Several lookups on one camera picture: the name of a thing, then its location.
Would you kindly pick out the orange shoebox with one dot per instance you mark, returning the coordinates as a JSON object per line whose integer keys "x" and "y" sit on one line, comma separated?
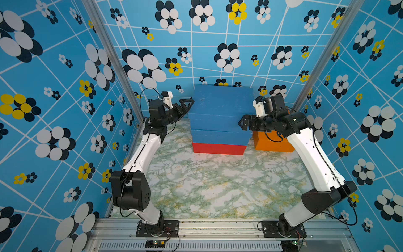
{"x": 271, "y": 141}

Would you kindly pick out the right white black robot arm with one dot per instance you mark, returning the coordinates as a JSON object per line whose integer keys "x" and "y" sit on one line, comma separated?
{"x": 329, "y": 186}

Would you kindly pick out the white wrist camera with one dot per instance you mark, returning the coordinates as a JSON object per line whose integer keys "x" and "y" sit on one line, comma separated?
{"x": 167, "y": 98}
{"x": 259, "y": 107}

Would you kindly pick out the aluminium corner post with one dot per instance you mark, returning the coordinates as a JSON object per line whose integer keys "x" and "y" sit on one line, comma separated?
{"x": 95, "y": 16}
{"x": 334, "y": 41}

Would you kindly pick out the green circuit board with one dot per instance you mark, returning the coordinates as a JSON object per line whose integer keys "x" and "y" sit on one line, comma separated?
{"x": 155, "y": 244}
{"x": 293, "y": 246}

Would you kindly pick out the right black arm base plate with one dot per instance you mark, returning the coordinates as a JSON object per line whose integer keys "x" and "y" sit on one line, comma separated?
{"x": 275, "y": 229}

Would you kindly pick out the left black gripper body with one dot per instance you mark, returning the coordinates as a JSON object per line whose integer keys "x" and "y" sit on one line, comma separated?
{"x": 173, "y": 115}

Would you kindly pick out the red shoebox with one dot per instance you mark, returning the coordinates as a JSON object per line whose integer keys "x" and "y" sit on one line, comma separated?
{"x": 218, "y": 149}

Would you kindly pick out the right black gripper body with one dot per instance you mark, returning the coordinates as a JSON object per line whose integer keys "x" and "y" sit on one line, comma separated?
{"x": 258, "y": 124}

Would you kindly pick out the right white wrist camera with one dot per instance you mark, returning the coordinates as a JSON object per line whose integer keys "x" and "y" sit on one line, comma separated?
{"x": 259, "y": 107}

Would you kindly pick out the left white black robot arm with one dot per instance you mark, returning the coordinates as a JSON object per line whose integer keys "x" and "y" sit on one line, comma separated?
{"x": 129, "y": 186}

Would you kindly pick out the left green circuit board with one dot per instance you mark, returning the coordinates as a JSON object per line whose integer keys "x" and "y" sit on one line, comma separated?
{"x": 155, "y": 244}

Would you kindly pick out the right green circuit board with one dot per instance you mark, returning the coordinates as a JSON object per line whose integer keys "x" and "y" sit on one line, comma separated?
{"x": 293, "y": 246}

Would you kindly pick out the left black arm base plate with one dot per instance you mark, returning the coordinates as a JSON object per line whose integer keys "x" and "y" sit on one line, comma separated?
{"x": 168, "y": 228}

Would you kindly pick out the blue shoebox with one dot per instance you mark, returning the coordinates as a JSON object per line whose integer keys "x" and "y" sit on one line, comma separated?
{"x": 221, "y": 137}
{"x": 220, "y": 108}

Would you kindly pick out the aluminium front rail frame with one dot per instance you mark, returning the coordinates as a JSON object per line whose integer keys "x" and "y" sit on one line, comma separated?
{"x": 220, "y": 235}

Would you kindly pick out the right aluminium corner post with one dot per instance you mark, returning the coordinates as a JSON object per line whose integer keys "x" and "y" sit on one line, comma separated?
{"x": 334, "y": 41}

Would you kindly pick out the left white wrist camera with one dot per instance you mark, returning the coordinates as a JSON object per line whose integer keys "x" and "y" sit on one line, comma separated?
{"x": 167, "y": 98}

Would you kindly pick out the left aluminium corner post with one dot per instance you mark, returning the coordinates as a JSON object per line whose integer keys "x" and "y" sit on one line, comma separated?
{"x": 95, "y": 16}

